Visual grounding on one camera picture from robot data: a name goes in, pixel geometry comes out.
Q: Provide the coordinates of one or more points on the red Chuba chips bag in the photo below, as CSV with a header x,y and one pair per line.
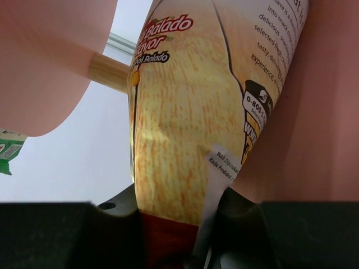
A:
x,y
204,80

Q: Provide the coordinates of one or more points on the green Chuba chips bag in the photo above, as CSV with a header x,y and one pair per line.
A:
x,y
11,145

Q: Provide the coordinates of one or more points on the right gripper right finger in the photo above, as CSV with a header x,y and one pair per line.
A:
x,y
236,233

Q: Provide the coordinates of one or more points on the pink three-tier wooden shelf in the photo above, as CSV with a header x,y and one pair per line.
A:
x,y
78,135

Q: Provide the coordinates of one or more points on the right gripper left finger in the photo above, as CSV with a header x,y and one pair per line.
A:
x,y
73,234

